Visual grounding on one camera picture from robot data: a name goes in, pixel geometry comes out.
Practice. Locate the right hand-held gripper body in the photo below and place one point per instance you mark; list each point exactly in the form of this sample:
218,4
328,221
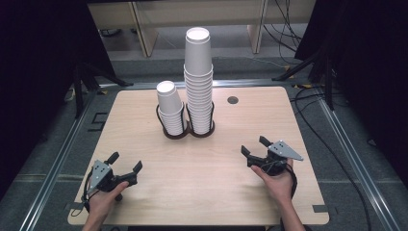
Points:
279,154

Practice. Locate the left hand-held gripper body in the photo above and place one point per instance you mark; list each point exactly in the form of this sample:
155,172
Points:
99,173

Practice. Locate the black double cup holder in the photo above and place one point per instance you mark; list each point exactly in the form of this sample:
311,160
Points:
189,133

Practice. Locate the tall stack of white cups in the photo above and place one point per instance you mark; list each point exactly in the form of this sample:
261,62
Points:
198,93

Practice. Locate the person's left hand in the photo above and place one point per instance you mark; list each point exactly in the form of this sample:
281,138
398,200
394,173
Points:
104,200

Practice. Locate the person's right hand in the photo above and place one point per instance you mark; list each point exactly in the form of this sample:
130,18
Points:
278,184

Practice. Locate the dark round table grommet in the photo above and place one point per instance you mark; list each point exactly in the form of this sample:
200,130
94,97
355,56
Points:
233,100

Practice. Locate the short stack of white cups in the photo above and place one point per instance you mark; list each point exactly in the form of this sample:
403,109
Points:
171,112

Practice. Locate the black tripod stand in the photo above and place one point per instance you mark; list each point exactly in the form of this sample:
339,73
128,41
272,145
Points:
84,80
320,64

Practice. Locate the black curtain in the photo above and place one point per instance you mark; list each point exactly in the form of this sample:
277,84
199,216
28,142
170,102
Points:
369,80
38,80

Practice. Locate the beige wooden desk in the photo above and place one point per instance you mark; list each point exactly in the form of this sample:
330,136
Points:
205,12

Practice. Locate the metal floor rail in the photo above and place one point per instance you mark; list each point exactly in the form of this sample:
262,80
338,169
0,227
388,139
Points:
356,160
243,83
54,166

